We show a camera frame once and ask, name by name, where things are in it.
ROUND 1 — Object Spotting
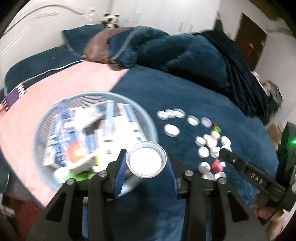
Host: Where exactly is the large clear ridged lid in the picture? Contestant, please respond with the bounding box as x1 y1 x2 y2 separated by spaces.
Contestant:
125 141 168 179

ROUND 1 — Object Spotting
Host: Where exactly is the white cap with inner ring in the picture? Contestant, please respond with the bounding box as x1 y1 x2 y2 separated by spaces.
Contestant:
198 146 210 158

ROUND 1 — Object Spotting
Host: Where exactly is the white cap centre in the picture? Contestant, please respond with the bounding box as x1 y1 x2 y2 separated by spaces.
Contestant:
195 136 206 147

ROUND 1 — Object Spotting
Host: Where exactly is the white cap above clear lid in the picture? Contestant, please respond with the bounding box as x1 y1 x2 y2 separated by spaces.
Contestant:
164 124 180 137

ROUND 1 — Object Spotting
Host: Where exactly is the flat light green lid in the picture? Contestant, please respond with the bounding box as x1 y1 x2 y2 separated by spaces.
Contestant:
65 172 95 182

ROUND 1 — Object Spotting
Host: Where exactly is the red cap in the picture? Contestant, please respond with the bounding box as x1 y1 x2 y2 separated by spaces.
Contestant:
210 159 223 173

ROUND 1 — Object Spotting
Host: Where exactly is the small white cap end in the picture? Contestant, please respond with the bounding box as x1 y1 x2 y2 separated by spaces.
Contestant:
157 110 169 121

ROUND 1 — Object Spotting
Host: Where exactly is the small white cap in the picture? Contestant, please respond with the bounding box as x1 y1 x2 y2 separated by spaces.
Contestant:
165 109 176 118

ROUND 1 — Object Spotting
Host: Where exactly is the clear lid far right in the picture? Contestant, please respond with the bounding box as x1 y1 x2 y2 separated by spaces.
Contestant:
201 117 212 128

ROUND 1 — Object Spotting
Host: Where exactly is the blue white cardboard box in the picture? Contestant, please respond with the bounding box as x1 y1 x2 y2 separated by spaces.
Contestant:
43 99 97 173

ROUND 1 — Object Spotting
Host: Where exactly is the large white flat lid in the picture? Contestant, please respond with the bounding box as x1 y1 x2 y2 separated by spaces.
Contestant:
220 136 231 146

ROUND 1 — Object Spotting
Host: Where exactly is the small light green open cap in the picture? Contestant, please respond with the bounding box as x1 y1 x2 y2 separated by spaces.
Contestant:
213 126 222 133

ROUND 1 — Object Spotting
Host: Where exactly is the light blue mesh basket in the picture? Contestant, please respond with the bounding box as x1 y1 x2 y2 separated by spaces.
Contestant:
34 92 158 190

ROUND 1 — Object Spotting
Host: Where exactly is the dark blue crumpled blanket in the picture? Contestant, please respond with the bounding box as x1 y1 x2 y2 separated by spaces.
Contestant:
108 26 271 124

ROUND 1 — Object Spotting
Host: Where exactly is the brown pillow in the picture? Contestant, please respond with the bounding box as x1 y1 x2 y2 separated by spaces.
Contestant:
83 27 132 64

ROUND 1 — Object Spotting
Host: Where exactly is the dark blue piped pillow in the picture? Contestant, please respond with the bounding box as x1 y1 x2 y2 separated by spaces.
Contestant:
61 24 104 55

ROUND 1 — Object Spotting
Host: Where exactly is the panda plush toy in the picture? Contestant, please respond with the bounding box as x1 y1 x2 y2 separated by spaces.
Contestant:
100 13 120 28

